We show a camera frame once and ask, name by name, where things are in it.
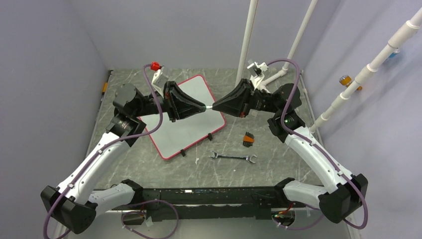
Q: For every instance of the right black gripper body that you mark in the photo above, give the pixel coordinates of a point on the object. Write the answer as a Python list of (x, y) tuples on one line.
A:
[(261, 100)]

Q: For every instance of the orange wall knob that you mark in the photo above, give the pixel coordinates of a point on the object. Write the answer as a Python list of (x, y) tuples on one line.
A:
[(346, 80)]

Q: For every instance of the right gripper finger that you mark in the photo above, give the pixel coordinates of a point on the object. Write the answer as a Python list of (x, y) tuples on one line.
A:
[(237, 97), (236, 110)]

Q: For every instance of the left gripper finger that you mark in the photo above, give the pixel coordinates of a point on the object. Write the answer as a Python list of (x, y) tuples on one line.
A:
[(182, 111), (177, 95)]

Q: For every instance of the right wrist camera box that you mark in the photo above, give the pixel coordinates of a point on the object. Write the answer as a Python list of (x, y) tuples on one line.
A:
[(257, 72)]

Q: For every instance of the blue wall knob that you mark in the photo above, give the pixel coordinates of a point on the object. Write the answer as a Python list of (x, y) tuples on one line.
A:
[(394, 53)]

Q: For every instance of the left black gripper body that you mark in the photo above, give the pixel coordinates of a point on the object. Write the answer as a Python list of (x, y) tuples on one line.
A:
[(168, 98)]

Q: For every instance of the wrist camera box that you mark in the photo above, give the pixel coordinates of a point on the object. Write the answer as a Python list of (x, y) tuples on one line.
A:
[(257, 72), (160, 79)]

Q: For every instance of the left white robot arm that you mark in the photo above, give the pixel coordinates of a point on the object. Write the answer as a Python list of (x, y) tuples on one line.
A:
[(73, 203)]

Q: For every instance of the white pvc pipe frame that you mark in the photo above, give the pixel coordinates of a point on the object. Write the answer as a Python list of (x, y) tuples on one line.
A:
[(349, 35)]

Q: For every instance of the silver open end wrench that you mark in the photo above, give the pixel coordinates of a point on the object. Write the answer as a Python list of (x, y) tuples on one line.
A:
[(248, 158)]

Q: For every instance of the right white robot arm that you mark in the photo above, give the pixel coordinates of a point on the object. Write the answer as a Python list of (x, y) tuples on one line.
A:
[(342, 192)]

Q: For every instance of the pink framed whiteboard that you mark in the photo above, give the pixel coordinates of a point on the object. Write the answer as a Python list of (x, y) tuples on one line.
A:
[(172, 138)]

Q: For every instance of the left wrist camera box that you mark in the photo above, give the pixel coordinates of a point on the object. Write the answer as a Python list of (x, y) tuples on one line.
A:
[(160, 79)]

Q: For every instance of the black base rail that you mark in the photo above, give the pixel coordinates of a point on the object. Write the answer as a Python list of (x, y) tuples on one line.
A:
[(260, 203)]

